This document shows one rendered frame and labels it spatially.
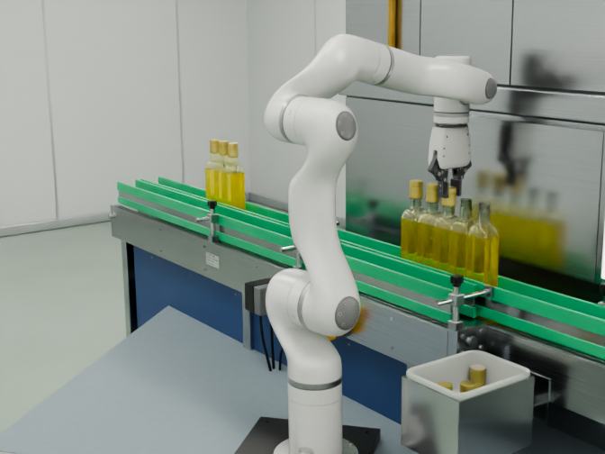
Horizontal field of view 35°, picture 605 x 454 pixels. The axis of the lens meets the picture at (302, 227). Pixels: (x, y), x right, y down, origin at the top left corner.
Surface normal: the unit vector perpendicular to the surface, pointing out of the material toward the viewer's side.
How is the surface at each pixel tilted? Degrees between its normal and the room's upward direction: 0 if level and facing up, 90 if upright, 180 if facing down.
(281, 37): 90
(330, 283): 62
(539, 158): 90
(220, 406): 0
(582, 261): 90
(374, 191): 90
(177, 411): 0
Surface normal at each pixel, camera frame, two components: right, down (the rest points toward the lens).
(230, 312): -0.81, 0.14
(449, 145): 0.48, 0.19
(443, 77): -0.09, 0.06
